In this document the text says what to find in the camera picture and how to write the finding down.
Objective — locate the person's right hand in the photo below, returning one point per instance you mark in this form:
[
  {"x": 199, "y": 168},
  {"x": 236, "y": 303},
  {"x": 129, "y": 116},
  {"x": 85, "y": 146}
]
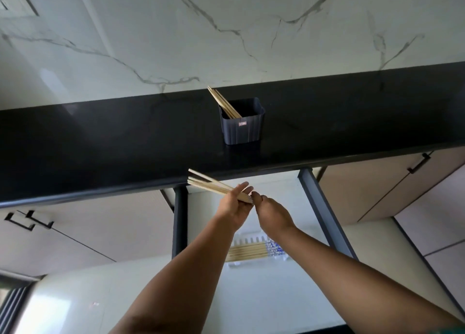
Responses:
[{"x": 274, "y": 217}]

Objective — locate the wooden chopstick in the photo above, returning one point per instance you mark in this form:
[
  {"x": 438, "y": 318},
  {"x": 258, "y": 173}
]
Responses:
[
  {"x": 212, "y": 191},
  {"x": 210, "y": 187},
  {"x": 219, "y": 101},
  {"x": 229, "y": 106},
  {"x": 209, "y": 179}
]

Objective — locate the beige cabinet door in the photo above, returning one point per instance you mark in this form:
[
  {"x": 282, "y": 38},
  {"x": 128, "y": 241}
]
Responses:
[
  {"x": 356, "y": 193},
  {"x": 120, "y": 228},
  {"x": 36, "y": 252},
  {"x": 428, "y": 183}
]

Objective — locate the person's right fingers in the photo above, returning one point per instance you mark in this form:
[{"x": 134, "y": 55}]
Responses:
[{"x": 257, "y": 199}]

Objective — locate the person's left forearm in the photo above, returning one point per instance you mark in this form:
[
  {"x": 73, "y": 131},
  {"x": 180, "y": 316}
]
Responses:
[{"x": 181, "y": 283}]

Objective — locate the dark metal door frame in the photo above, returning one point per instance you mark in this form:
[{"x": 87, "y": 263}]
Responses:
[{"x": 14, "y": 301}]

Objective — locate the person's left fingers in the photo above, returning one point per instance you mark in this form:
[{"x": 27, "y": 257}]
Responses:
[{"x": 242, "y": 189}]

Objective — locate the person's right forearm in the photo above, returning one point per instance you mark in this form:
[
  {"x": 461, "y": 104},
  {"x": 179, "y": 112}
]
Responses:
[{"x": 348, "y": 286}]

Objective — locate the white slotted tray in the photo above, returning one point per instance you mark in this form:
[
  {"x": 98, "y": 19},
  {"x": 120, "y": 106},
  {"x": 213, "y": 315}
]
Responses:
[{"x": 254, "y": 261}]

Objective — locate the person's left hand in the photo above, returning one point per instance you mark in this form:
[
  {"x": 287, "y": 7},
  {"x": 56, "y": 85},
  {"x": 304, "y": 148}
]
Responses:
[{"x": 232, "y": 208}]

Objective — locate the row of blue-tipped chopsticks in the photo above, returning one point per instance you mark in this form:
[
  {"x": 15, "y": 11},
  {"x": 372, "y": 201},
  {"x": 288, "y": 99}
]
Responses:
[{"x": 249, "y": 252}]

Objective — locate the black frame post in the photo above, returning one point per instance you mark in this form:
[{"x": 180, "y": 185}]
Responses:
[
  {"x": 179, "y": 221},
  {"x": 323, "y": 210}
]

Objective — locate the black ribbed chopstick holder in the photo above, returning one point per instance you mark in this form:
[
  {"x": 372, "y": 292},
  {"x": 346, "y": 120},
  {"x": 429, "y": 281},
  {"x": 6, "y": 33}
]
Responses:
[{"x": 241, "y": 126}]

